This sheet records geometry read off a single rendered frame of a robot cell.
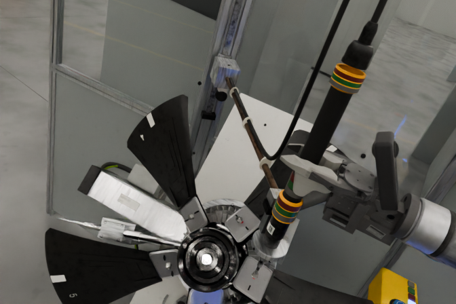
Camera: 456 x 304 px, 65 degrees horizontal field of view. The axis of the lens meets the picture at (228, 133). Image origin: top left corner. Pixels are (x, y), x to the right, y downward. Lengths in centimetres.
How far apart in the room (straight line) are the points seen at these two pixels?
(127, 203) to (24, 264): 137
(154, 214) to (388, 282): 66
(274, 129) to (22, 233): 175
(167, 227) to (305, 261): 88
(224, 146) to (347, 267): 84
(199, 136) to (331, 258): 76
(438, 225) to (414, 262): 99
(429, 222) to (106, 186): 73
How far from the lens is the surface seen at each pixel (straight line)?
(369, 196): 57
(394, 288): 114
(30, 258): 229
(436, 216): 60
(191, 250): 74
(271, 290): 78
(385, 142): 55
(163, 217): 92
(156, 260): 81
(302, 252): 164
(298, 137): 86
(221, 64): 112
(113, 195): 97
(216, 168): 102
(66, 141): 206
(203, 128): 133
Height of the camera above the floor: 177
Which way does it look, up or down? 29 degrees down
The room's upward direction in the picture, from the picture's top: 18 degrees clockwise
